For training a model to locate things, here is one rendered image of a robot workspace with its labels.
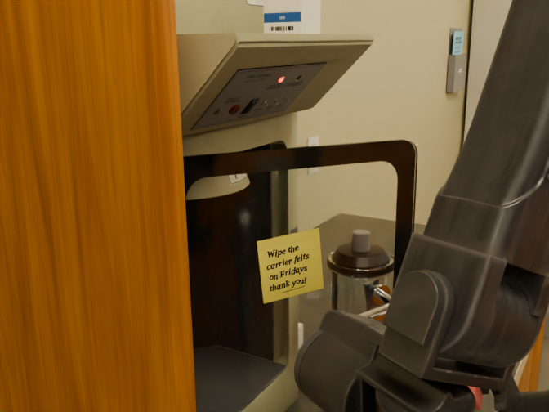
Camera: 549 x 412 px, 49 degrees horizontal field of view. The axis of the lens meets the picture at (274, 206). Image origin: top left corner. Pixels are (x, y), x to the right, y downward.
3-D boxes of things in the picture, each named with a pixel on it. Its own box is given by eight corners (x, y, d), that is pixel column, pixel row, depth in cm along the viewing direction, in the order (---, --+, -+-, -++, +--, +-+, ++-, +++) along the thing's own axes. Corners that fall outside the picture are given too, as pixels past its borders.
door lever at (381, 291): (323, 325, 72) (319, 306, 72) (390, 299, 75) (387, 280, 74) (343, 346, 68) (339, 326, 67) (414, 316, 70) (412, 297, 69)
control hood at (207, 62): (142, 139, 60) (135, 34, 57) (297, 108, 87) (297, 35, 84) (238, 148, 54) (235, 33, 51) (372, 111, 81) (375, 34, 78)
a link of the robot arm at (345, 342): (448, 278, 31) (537, 306, 36) (319, 226, 41) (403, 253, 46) (372, 491, 32) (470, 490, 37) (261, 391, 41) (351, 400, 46)
